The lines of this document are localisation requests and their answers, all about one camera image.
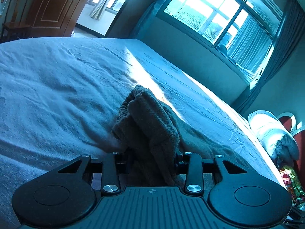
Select grey-green fleece pants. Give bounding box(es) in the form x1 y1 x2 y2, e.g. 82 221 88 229
112 85 251 187

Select large bedroom window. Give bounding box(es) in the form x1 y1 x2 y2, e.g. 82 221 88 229
158 0 283 83

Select colourful patterned pillow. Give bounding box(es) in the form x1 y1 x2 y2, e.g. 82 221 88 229
279 166 304 208

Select rolled blue white quilt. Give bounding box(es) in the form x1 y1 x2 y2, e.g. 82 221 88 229
248 110 299 169

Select red white headboard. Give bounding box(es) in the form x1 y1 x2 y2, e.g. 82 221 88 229
277 112 304 183

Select bed with floral sheet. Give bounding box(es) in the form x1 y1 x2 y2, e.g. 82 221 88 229
1 37 282 228

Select sheer white window curtain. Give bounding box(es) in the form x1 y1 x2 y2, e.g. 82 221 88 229
227 16 272 73

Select wooden chair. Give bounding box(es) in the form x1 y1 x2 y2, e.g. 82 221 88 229
1 0 32 43

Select right blue curtain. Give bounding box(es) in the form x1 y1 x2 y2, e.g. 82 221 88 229
232 0 304 114

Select blue curtain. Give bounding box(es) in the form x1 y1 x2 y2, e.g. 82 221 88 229
232 0 304 114
129 0 166 40

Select balcony white curtain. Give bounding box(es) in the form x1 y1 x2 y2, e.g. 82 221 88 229
90 0 110 20

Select brown wooden door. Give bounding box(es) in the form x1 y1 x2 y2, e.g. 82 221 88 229
27 0 80 38

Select left blue curtain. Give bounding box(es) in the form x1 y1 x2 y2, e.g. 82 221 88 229
129 0 166 40

